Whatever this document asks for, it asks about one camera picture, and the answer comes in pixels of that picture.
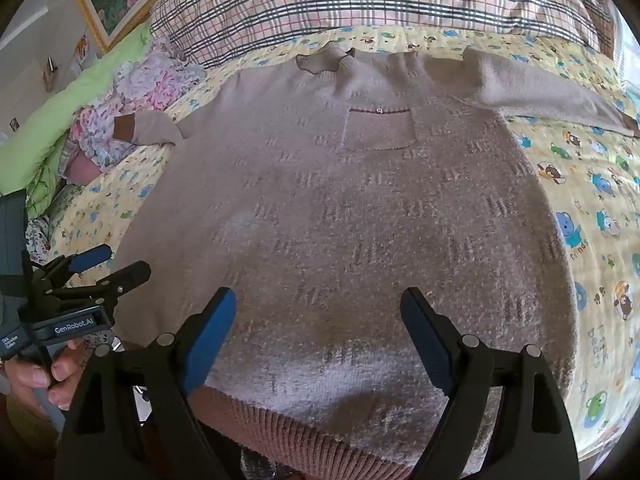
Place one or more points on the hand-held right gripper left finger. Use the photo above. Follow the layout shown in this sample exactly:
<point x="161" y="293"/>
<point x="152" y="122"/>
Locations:
<point x="210" y="340"/>

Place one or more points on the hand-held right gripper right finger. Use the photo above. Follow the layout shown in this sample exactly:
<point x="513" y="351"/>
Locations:
<point x="430" y="340"/>

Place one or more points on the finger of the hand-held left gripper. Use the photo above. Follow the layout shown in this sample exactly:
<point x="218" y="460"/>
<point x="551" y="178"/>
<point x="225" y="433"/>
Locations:
<point x="90" y="257"/>
<point x="127" y="276"/>

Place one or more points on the grey-beige towel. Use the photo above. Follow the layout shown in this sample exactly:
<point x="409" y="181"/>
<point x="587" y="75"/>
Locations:
<point x="350" y="220"/>

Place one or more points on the person's left hand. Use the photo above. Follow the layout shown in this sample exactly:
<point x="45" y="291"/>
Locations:
<point x="62" y="367"/>

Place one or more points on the pink cloth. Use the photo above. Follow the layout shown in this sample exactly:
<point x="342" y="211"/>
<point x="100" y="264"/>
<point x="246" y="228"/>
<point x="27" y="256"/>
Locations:
<point x="80" y="171"/>

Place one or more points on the green blanket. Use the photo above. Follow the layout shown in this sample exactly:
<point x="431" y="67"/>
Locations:
<point x="60" y="105"/>

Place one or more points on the floral cloth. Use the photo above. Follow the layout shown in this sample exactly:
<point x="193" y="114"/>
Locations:
<point x="150" y="85"/>

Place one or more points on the yellow cartoon print bedsheet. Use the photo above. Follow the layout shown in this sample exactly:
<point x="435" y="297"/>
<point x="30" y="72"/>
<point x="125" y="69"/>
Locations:
<point x="590" y="200"/>

